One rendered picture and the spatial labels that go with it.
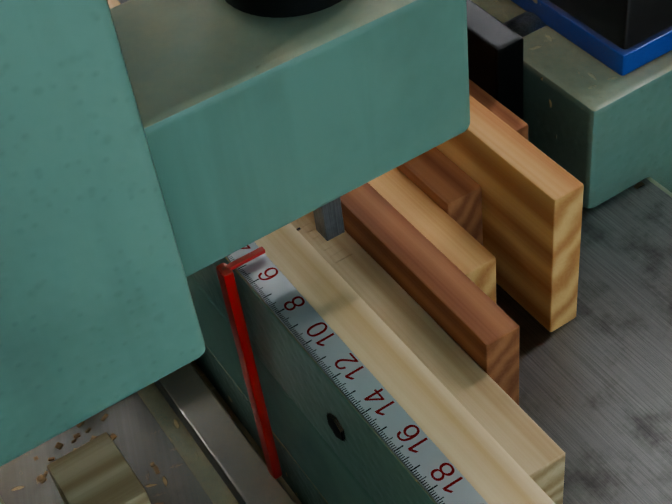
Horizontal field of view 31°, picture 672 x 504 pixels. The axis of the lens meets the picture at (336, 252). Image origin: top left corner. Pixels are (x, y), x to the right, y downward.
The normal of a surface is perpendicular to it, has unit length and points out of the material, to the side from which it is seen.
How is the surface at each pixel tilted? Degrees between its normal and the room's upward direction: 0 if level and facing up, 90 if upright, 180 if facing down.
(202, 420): 0
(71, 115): 90
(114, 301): 90
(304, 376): 90
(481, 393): 0
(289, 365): 90
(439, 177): 0
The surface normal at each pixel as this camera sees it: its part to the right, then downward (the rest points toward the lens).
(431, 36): 0.54, 0.56
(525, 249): -0.83, 0.45
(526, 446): -0.11, -0.70
